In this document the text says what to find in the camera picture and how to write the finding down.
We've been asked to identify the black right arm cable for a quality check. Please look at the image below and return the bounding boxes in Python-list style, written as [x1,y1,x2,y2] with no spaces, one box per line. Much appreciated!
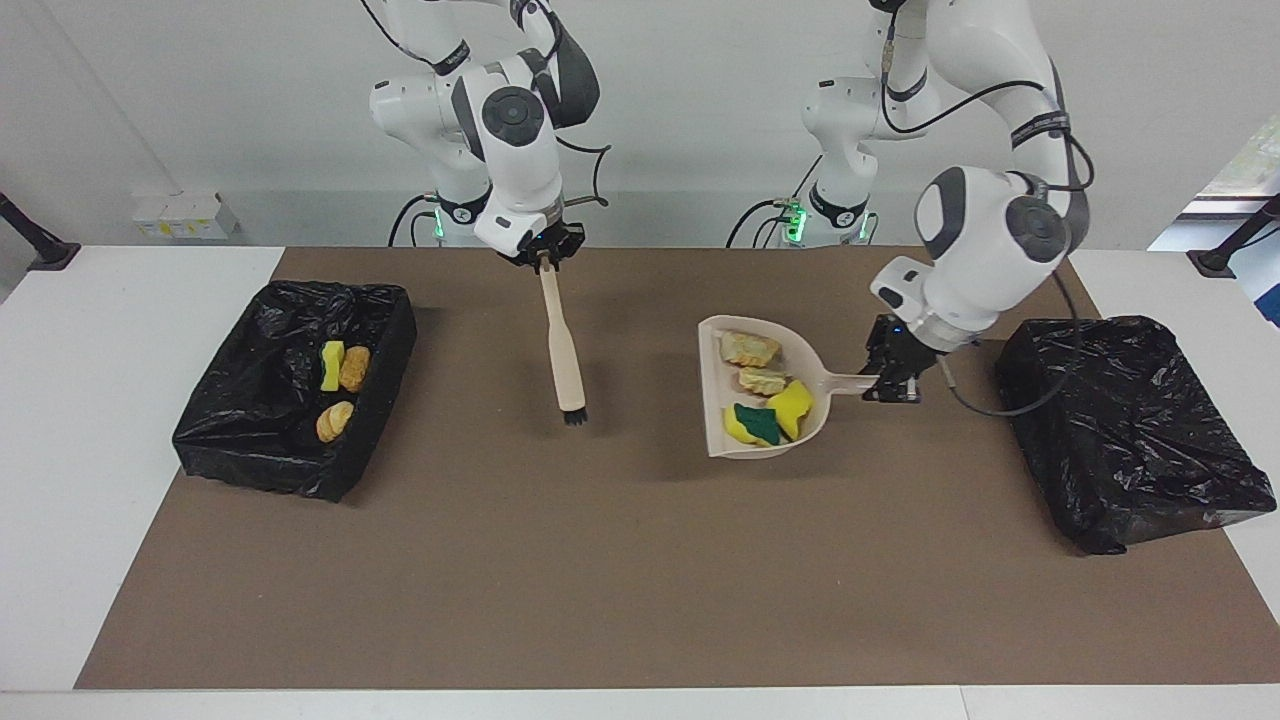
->
[358,0,613,209]

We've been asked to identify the green and yellow sponge piece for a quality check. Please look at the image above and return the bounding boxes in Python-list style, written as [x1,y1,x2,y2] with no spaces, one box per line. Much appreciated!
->
[722,402,782,449]

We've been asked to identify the black bag-lined bin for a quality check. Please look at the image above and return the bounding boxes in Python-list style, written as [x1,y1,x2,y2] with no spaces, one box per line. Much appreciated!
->
[994,315,1279,557]
[171,279,419,504]

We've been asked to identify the black base power cable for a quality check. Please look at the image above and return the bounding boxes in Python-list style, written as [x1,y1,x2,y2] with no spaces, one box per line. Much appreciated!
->
[725,198,793,250]
[387,194,438,249]

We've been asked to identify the light blue board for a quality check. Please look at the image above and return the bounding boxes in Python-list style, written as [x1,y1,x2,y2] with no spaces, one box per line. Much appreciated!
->
[1238,244,1280,330]

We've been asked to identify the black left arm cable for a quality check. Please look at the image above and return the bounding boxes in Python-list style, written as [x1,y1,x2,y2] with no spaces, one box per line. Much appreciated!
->
[880,0,1098,418]

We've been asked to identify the large brown table mat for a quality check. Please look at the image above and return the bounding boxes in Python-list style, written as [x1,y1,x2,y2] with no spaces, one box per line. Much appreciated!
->
[74,246,1280,692]

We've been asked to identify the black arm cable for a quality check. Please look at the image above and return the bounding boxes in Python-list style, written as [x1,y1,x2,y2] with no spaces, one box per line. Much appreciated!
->
[358,0,613,209]
[880,0,1098,418]

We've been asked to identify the white power strip box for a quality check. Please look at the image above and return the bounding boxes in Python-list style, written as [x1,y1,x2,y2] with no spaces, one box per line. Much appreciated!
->
[129,192,242,242]

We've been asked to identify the beige plastic dustpan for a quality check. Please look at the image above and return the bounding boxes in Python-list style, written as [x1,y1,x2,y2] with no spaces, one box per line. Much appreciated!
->
[697,315,883,460]

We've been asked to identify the black stand foot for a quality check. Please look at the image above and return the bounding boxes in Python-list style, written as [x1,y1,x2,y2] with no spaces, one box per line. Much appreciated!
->
[1186,194,1280,279]
[0,191,82,274]

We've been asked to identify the pale croissant bread toy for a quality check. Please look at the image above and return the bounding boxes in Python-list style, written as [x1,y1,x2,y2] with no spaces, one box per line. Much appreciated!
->
[315,400,356,445]

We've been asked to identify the beige hand brush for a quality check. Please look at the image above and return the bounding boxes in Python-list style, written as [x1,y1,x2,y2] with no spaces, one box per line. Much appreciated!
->
[538,254,590,427]

